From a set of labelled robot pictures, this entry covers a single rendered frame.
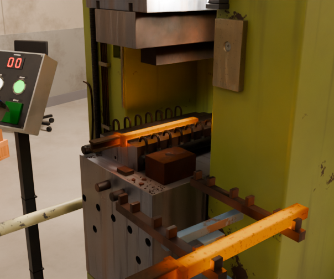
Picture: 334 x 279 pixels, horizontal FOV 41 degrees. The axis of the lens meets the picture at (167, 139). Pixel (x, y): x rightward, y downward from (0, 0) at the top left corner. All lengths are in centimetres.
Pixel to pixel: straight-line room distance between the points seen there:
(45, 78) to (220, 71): 72
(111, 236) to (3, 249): 141
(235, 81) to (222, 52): 8
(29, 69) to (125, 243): 70
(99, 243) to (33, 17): 413
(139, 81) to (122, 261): 60
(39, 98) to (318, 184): 97
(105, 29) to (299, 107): 59
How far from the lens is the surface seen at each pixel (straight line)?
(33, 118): 161
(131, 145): 130
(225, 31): 113
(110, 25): 130
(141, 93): 158
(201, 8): 128
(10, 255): 270
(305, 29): 102
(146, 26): 122
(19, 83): 165
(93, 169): 140
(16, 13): 527
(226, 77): 113
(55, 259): 260
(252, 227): 84
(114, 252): 144
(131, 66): 153
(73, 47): 576
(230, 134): 118
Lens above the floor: 144
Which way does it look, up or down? 19 degrees down
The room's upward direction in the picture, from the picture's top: 1 degrees clockwise
